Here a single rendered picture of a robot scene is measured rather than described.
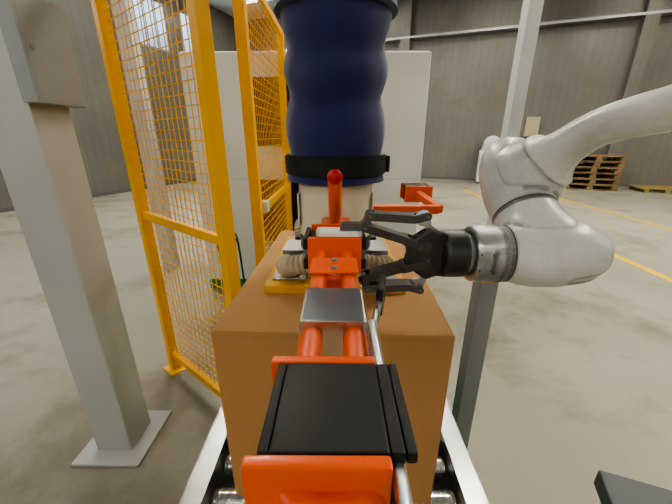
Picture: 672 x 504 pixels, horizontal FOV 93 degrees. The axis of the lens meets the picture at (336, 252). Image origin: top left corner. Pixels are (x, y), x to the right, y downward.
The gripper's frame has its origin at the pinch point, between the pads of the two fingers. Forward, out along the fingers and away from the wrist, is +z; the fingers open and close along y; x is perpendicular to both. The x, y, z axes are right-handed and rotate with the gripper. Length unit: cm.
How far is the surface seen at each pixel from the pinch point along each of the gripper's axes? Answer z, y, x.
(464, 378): -47, 66, 47
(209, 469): 31, 61, 8
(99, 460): 106, 119, 53
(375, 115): -7.4, -21.2, 20.9
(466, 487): -31, 61, 5
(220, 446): 31, 61, 15
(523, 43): -156, -93, 274
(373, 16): -6.1, -36.9, 18.6
